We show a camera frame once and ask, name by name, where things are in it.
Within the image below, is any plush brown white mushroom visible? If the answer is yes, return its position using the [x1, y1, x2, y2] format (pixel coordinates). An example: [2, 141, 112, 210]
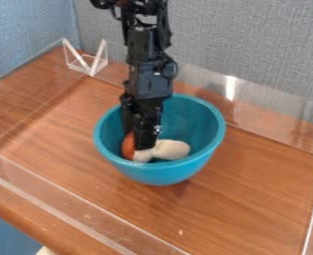
[121, 133, 189, 163]

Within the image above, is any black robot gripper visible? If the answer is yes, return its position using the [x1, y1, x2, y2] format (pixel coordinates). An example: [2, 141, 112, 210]
[120, 59, 177, 150]

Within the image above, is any clear acrylic corner bracket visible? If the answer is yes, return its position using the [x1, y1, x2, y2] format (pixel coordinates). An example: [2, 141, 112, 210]
[62, 38, 108, 77]

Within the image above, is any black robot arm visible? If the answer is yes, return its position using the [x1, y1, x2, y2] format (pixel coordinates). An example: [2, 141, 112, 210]
[90, 0, 177, 150]

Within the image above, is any clear acrylic enclosure wall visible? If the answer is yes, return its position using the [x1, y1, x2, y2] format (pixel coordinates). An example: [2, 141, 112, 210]
[0, 44, 313, 255]

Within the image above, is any blue plastic bowl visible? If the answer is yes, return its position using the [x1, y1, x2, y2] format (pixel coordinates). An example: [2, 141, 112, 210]
[93, 94, 225, 186]

